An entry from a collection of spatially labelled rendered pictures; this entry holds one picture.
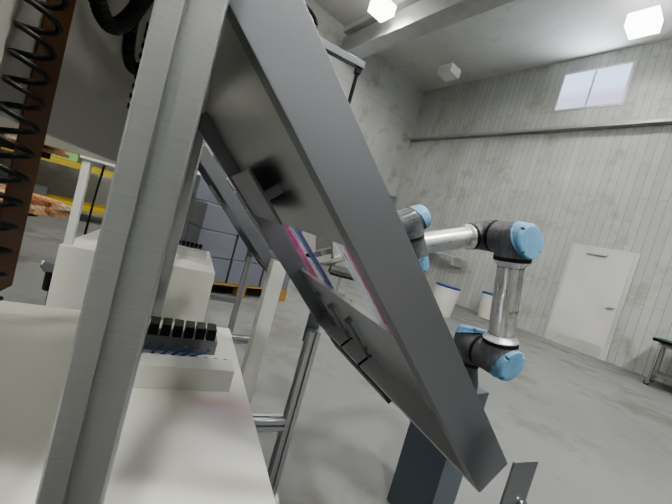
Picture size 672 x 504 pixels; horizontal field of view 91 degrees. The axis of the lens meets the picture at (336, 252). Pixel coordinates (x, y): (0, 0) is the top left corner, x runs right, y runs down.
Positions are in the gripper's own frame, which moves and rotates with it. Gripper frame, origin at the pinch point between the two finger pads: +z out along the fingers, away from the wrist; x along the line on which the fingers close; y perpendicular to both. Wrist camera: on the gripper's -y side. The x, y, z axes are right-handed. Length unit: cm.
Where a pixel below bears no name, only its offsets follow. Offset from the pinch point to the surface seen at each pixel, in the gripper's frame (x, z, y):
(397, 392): 25.8, -2.5, -25.3
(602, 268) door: -308, -668, -311
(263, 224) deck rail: -19.1, 7.0, 10.2
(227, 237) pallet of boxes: -278, 5, -28
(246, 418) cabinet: 23.4, 26.7, -16.5
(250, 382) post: -46, 26, -53
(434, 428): 37.5, -2.5, -25.3
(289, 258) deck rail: -19.1, 2.3, -2.1
